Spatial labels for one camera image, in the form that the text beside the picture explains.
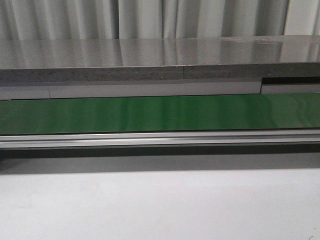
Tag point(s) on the grey stone counter slab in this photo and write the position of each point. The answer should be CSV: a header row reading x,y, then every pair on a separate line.
x,y
26,62

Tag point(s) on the green conveyor belt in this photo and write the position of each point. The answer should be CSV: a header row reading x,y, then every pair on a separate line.
x,y
160,113

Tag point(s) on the white pleated curtain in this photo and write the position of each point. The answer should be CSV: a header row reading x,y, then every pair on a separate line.
x,y
156,19

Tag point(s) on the aluminium conveyor side rail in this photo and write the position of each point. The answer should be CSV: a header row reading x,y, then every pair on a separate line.
x,y
45,141

